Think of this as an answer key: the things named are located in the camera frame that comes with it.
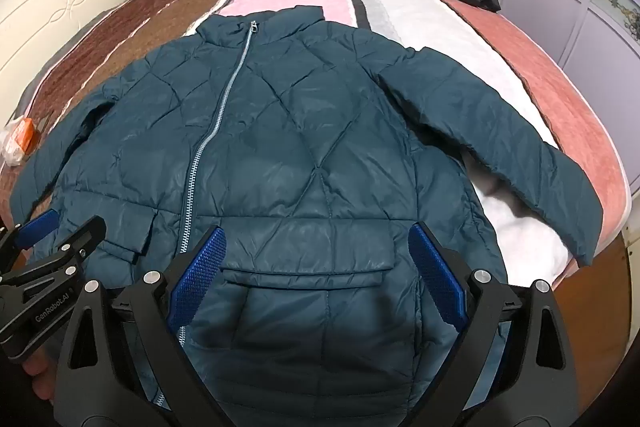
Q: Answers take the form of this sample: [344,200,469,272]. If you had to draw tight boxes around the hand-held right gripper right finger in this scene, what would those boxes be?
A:
[407,221,593,427]

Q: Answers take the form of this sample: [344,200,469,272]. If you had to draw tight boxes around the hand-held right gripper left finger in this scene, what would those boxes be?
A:
[54,226,228,427]

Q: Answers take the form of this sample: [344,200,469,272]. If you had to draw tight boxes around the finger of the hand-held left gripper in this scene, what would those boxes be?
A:
[0,215,108,360]
[0,208,61,253]

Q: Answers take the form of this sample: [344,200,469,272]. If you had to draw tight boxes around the teal puffer jacket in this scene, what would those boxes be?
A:
[9,5,606,427]

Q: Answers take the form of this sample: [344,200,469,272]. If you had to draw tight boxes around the person's left hand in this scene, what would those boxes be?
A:
[20,349,63,415]

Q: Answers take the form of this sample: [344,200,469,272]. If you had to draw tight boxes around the lilac wardrobe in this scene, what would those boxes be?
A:
[500,0,640,198]

